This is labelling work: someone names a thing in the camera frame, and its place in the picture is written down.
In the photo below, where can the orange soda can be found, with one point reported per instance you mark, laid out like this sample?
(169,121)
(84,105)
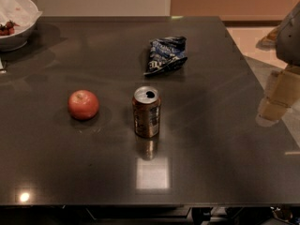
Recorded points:
(146,104)

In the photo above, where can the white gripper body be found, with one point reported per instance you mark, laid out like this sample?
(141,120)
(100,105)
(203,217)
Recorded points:
(289,42)

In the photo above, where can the blue chip bag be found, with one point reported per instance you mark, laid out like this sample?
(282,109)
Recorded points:
(166,54)

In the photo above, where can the red apple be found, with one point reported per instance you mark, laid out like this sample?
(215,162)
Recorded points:
(83,105)

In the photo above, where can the white bowl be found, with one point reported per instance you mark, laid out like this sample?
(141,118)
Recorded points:
(17,40)

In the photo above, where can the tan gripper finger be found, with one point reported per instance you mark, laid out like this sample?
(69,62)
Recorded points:
(270,39)
(282,90)

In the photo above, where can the white napkin in bowl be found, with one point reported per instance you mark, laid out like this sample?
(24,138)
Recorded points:
(22,12)

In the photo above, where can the red strawberries in bowl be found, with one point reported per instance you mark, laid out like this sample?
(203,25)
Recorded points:
(8,28)

